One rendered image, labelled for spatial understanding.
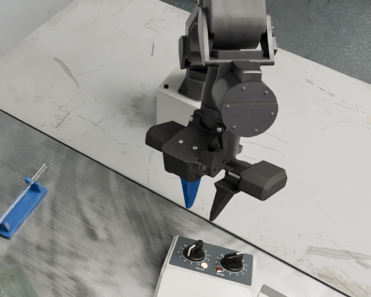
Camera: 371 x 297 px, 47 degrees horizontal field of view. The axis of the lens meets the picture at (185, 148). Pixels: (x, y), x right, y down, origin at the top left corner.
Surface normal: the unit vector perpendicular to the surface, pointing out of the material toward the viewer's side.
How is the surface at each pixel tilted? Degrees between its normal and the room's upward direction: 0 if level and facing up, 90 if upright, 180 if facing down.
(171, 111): 90
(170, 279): 0
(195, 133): 15
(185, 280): 0
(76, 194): 0
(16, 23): 90
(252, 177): 22
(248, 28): 64
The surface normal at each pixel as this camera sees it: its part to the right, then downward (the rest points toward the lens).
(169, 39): 0.06, -0.61
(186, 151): -0.07, -0.77
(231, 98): 0.11, 0.41
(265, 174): 0.18, -0.90
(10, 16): 0.87, 0.43
